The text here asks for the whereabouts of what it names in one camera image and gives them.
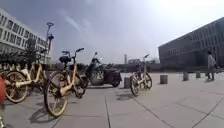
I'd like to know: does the dark parked scooter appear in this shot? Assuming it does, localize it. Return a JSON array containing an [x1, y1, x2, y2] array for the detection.
[[84, 51, 123, 89]]

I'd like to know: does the grey stone bollard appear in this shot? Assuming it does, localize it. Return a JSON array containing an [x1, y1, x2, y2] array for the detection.
[[123, 76, 132, 90], [159, 73, 169, 85], [182, 71, 190, 82], [195, 71, 202, 80]]

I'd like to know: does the yellow bicycle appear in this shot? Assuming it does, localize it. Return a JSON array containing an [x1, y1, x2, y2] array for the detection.
[[129, 53, 154, 98], [43, 47, 90, 118], [0, 49, 49, 105]]

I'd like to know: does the grey paved plaza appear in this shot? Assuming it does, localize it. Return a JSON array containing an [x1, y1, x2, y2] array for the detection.
[[0, 72, 224, 128]]

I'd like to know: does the tree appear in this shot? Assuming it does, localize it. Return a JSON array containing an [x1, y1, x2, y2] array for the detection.
[[0, 37, 38, 66]]

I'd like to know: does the long dark building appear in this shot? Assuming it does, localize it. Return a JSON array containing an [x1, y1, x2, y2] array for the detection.
[[157, 16, 224, 72]]

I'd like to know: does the person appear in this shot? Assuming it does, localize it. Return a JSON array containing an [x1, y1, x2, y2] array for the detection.
[[206, 50, 217, 82]]

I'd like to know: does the row of parked bicycles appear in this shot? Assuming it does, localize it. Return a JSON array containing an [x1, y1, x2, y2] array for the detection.
[[0, 61, 33, 81]]

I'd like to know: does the robot's own part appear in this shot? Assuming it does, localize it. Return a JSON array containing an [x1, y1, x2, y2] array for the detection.
[[0, 77, 7, 113]]

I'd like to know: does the lamp pole with ring top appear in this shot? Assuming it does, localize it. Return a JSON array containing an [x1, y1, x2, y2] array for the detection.
[[45, 21, 55, 65]]

